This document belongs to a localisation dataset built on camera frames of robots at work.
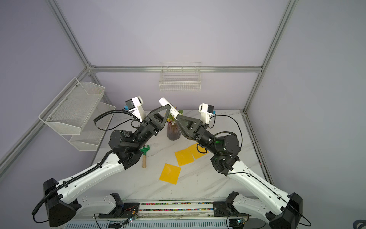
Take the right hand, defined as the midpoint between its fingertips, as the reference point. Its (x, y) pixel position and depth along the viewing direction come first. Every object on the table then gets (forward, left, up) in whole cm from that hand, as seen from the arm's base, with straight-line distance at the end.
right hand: (175, 121), depth 48 cm
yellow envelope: (0, +7, -50) cm, 50 cm away
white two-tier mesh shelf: (+28, +61, -21) cm, 70 cm away
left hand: (+2, +2, +4) cm, 5 cm away
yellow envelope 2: (+11, -1, -50) cm, 51 cm away
